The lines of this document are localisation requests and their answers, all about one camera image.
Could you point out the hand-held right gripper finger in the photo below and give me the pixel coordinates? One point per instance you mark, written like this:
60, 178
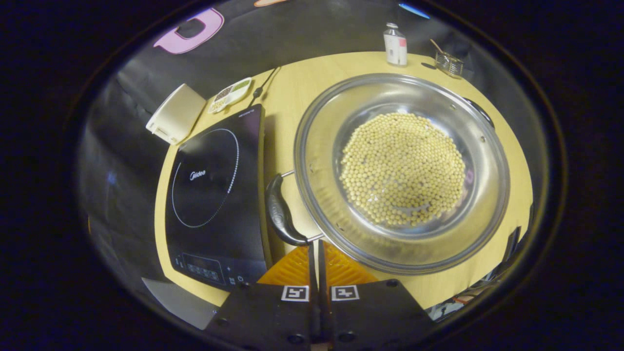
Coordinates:
324, 312
314, 302

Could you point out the black induction cooktop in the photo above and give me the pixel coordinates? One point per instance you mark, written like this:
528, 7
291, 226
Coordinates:
209, 185

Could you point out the pile of soybeans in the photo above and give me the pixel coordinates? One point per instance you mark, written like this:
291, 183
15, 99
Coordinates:
402, 168

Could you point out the white divided bean dish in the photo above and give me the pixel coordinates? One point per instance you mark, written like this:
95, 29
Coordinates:
234, 92

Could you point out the white toaster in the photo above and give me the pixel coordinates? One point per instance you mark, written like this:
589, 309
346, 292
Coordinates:
175, 114

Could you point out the small white labelled bottle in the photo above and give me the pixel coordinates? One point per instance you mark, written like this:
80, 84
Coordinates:
396, 48

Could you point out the wooden stick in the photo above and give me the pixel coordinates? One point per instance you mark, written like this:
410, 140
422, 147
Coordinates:
436, 46

